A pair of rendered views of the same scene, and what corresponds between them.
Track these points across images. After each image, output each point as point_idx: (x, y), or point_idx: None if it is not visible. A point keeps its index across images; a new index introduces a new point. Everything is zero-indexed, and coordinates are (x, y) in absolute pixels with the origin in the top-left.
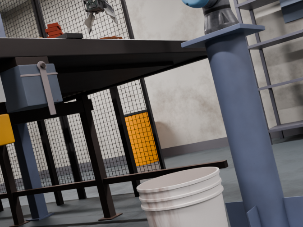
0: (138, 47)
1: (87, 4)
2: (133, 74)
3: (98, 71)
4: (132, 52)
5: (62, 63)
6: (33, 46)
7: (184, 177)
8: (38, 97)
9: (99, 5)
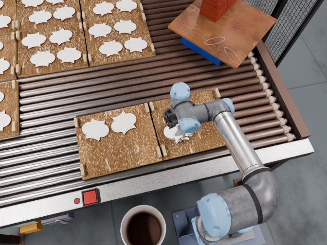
0: (160, 189)
1: (164, 118)
2: None
3: None
4: (151, 192)
5: None
6: (54, 215)
7: (160, 215)
8: (56, 223)
9: (172, 127)
